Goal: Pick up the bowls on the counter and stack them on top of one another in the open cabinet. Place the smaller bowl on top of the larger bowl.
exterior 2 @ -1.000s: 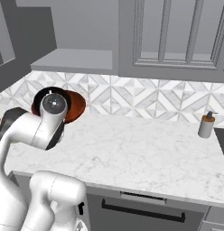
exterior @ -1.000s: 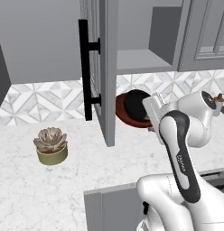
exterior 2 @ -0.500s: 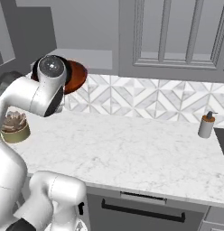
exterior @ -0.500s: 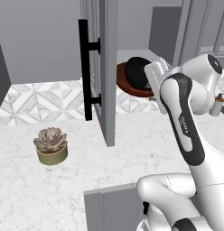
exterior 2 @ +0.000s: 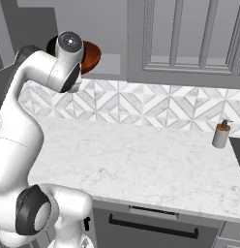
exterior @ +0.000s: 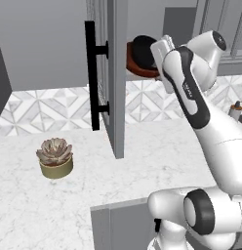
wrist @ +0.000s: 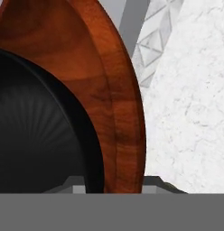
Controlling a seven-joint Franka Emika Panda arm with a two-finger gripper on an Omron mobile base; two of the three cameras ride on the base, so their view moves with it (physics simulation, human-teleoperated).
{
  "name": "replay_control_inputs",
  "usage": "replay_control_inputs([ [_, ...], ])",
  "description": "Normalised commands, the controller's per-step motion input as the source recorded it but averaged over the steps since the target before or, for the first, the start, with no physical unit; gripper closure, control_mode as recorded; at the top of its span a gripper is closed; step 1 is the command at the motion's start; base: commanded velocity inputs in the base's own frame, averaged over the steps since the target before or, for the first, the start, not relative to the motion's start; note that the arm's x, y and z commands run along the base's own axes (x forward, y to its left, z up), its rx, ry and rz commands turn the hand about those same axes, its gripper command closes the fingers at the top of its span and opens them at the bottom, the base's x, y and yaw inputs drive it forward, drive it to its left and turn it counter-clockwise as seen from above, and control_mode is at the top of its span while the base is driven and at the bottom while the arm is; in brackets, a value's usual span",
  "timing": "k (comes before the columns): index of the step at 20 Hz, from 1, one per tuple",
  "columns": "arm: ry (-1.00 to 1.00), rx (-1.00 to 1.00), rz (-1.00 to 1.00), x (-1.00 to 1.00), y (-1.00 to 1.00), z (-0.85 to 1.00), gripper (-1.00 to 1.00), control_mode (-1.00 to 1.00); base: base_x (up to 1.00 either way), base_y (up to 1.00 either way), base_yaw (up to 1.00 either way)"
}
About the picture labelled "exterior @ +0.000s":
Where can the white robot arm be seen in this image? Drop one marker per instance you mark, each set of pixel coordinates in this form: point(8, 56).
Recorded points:
point(223, 153)

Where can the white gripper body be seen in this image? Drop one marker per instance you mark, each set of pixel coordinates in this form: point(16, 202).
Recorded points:
point(157, 55)

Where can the grey closed wall cabinet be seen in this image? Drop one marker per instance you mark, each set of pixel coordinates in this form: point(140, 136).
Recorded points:
point(41, 42)

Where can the grey base cabinet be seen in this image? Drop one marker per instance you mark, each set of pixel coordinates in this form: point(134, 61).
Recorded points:
point(126, 228)

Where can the brown bowl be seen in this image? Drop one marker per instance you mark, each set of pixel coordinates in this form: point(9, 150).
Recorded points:
point(134, 66)

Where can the succulent in tan pot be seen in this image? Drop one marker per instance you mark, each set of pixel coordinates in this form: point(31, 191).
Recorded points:
point(55, 159)

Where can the grey panelled wall cabinets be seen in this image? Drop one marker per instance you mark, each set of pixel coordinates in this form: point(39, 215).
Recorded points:
point(232, 19)

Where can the black bowl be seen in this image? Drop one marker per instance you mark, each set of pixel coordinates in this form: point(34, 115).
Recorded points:
point(142, 50)

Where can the dark grey tall panel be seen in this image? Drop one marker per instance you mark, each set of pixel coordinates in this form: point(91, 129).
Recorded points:
point(2, 81)

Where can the grey cabinet door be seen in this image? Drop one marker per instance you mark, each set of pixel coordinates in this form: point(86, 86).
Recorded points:
point(120, 97)

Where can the grey open wall cabinet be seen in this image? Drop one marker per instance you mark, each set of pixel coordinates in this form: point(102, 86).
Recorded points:
point(144, 16)

